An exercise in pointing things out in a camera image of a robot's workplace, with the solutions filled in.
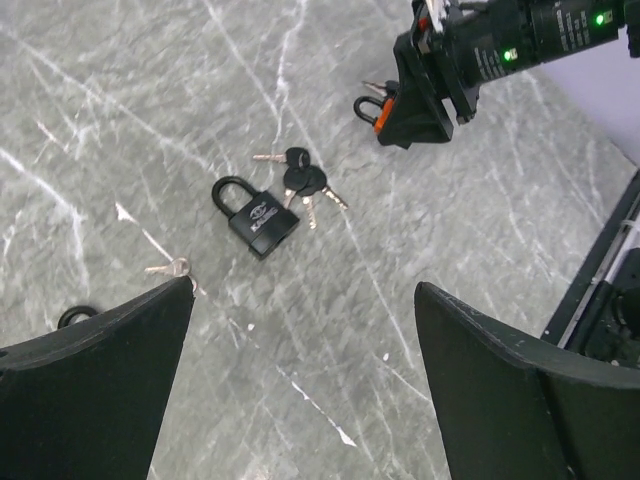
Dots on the yellow padlock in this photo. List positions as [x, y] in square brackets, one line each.
[72, 313]

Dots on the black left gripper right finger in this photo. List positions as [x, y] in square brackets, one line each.
[512, 406]

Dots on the black padlock keys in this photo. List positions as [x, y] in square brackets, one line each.
[303, 179]

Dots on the black Kaijing padlock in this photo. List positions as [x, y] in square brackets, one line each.
[262, 224]

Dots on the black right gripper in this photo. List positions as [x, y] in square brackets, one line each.
[451, 49]

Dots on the orange padlock keys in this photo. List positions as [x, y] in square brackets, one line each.
[380, 87]

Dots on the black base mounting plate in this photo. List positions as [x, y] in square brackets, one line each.
[598, 317]

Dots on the yellow padlock keys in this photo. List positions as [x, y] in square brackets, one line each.
[178, 267]

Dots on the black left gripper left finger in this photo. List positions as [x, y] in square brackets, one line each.
[88, 401]

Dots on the orange padlock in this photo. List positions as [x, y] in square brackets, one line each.
[373, 111]

